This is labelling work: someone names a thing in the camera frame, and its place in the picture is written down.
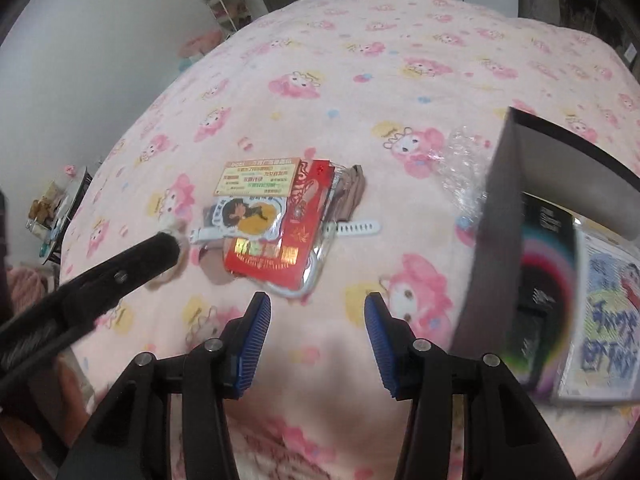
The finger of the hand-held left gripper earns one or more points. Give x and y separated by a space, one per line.
130 270

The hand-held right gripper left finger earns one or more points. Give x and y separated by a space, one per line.
252 345

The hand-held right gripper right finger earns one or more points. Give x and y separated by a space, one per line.
380 345

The white fluffy pouch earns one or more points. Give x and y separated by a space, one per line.
172 225

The white wrist watch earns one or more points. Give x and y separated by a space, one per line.
355 228

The black storage box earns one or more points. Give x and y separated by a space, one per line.
492 260

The purple black box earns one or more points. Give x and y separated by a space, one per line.
540 285

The pink knitted cloth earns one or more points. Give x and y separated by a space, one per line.
27 282

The red envelope with gold print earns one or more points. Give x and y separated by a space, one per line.
270 258

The red packet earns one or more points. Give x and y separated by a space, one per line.
312 276

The side table with toys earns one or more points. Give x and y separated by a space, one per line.
55 210

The cartoon character sticker card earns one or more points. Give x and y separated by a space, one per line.
245 217

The brown cloth item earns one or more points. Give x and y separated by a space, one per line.
350 190

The red patterned envelope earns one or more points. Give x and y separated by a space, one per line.
310 190

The clear bubble wrap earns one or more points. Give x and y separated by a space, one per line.
465 170

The white blue printed card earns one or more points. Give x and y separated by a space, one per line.
605 320

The pink round stool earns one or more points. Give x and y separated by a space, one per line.
200 45

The pink printed blanket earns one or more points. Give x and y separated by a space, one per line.
350 85

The shoe rack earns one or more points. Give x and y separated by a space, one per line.
227 0

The black glass TV cabinet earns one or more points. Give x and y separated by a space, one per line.
585 5

